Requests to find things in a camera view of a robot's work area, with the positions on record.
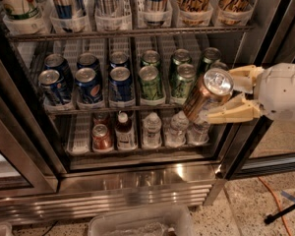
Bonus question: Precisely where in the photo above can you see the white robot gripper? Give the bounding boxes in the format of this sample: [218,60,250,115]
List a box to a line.
[200,63,295,124]

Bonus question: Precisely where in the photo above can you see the orange can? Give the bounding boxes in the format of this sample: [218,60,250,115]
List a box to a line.
[183,68,234,124]
[218,0,250,26]

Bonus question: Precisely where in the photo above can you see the green can column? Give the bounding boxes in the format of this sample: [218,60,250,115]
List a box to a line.
[141,50,160,68]
[171,63,196,98]
[168,48,192,79]
[210,61,229,71]
[197,47,221,76]
[139,66,163,100]

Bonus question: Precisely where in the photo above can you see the blue red bull can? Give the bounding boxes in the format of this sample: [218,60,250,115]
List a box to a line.
[144,0,168,26]

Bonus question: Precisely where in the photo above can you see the blue can column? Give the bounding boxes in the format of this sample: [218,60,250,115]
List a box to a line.
[109,51,130,68]
[109,67,134,102]

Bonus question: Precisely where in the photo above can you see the stainless steel fridge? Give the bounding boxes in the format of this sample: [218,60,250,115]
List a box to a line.
[0,0,295,224]

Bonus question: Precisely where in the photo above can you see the red can back bottom shelf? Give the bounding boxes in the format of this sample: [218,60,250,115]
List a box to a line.
[93,112,110,126]

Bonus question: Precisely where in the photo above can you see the red can shelf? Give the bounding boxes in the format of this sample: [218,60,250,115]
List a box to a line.
[92,124,112,150]
[93,112,110,126]

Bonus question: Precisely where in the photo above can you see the red can front bottom shelf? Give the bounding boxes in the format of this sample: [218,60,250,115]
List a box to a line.
[92,124,112,150]

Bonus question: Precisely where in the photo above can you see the blue pepsi can front middle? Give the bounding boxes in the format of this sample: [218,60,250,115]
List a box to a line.
[75,68,103,104]

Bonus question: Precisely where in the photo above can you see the blue pepsi can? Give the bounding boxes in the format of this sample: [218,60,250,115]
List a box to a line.
[75,68,103,104]
[77,52,100,71]
[38,69,71,106]
[44,53,74,89]

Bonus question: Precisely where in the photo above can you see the blue pepsi can back middle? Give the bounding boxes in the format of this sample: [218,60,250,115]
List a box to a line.
[77,52,100,71]

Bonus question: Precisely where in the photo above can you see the blue pepsi can back left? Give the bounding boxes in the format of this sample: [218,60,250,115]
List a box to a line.
[44,53,74,89]

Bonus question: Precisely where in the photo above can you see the blue pepsi can front left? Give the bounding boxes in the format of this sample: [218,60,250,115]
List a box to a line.
[38,69,71,106]

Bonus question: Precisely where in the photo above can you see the blue silver slim can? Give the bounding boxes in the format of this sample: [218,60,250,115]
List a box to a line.
[53,0,87,32]

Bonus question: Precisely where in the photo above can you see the clear water bottle right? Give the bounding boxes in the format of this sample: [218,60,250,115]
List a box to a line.
[187,122,210,146]

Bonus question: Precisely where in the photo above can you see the clear water bottle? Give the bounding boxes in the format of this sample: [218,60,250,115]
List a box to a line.
[143,112,161,148]
[187,122,210,146]
[165,111,189,148]

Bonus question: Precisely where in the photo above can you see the clear water bottle middle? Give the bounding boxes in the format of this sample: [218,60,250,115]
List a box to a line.
[165,111,189,148]

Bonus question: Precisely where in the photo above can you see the clear water bottle left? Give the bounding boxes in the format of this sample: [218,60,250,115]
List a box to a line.
[143,112,161,148]

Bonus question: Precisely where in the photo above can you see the brown tea bottle white cap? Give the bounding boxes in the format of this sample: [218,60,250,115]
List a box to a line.
[115,112,136,150]

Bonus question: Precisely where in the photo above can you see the black tripod leg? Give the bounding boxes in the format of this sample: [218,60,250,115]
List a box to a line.
[264,204,295,224]

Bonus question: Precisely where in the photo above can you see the clear plastic bin on floor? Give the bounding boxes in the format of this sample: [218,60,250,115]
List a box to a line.
[88,205,196,236]

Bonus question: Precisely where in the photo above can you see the orange cable on floor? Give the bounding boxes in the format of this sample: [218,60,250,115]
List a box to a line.
[257,176,293,236]

